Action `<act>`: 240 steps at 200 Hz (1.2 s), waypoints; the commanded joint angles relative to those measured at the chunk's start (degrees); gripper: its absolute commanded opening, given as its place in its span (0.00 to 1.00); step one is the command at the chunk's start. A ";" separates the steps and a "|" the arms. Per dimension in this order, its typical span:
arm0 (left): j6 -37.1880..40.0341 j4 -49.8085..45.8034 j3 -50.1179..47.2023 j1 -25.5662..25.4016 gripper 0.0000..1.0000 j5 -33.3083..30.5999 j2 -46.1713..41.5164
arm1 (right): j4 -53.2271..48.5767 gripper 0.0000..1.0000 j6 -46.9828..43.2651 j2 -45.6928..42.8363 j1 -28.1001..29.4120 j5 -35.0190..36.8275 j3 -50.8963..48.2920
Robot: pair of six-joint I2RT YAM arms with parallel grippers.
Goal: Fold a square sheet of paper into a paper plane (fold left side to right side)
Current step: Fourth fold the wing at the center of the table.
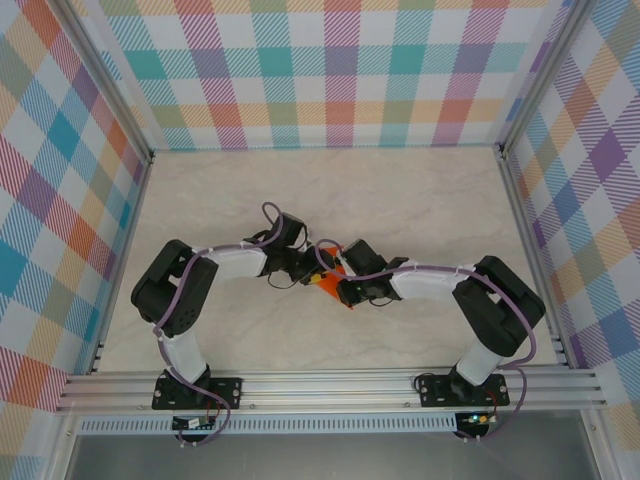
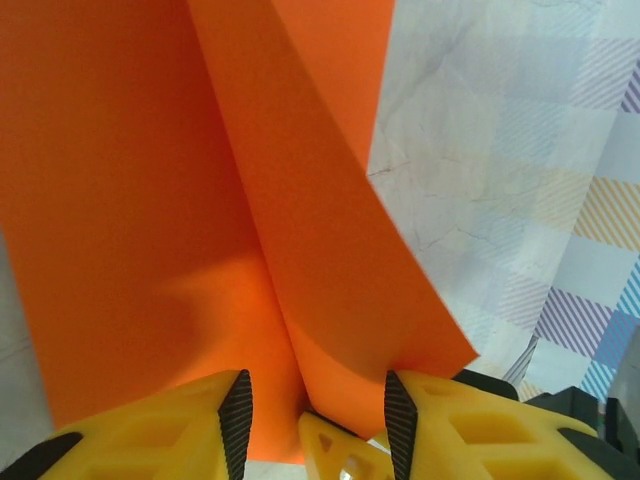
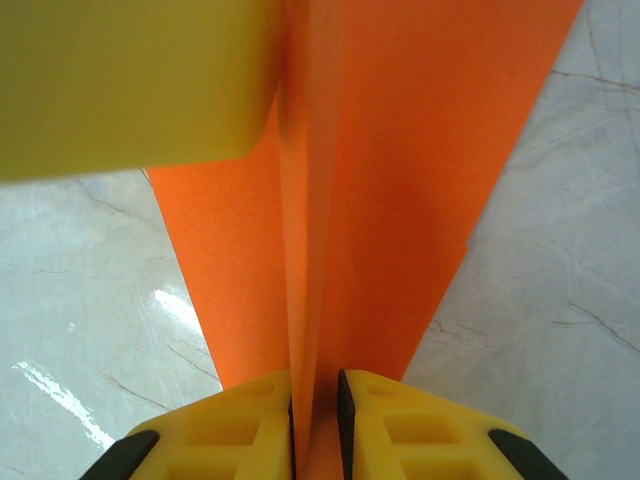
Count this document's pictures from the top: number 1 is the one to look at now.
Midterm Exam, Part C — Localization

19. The circuit board with green light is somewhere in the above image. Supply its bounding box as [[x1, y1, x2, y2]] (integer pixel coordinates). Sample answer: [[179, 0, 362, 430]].
[[462, 412, 501, 429]]

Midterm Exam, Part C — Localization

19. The slotted grey cable duct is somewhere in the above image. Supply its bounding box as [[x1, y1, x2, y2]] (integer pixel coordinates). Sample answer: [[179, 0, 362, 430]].
[[79, 413, 459, 435]]

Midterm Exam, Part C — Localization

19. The aluminium mounting rail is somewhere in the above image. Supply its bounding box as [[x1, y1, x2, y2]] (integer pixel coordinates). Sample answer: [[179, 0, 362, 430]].
[[54, 367, 609, 414]]

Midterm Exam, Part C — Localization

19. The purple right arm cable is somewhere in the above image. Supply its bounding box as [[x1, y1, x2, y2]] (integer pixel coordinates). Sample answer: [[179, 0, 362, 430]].
[[313, 238, 540, 443]]

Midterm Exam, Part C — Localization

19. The aluminium frame post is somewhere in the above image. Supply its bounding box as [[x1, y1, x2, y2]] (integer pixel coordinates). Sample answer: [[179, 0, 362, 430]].
[[49, 0, 155, 164], [492, 0, 596, 161]]

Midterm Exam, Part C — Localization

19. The orange square paper sheet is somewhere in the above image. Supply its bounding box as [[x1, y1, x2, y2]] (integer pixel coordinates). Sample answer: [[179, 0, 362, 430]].
[[315, 243, 357, 313]]

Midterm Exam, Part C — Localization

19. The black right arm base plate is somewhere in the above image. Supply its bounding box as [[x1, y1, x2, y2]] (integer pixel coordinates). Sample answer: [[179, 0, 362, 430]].
[[417, 374, 510, 409]]

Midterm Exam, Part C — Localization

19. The grey metal panel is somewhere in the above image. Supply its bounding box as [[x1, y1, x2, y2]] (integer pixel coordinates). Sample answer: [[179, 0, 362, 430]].
[[64, 432, 601, 480]]

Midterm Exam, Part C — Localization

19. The aluminium table side rail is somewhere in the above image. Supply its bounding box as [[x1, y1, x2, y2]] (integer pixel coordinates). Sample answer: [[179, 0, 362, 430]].
[[492, 144, 576, 371], [69, 149, 156, 376]]

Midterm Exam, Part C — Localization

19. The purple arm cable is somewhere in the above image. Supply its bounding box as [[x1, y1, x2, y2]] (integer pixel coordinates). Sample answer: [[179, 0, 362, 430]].
[[153, 201, 301, 448], [313, 238, 540, 443]]

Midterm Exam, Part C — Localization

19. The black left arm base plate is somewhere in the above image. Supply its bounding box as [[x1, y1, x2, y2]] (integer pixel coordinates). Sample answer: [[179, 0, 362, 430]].
[[152, 377, 244, 411]]

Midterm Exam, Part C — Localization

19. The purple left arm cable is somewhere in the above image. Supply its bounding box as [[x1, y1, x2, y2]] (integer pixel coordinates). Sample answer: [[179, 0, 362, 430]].
[[153, 201, 301, 448]]

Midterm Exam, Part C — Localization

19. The small black circuit board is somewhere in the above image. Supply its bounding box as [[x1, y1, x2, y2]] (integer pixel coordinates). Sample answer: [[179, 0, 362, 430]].
[[171, 415, 217, 431]]

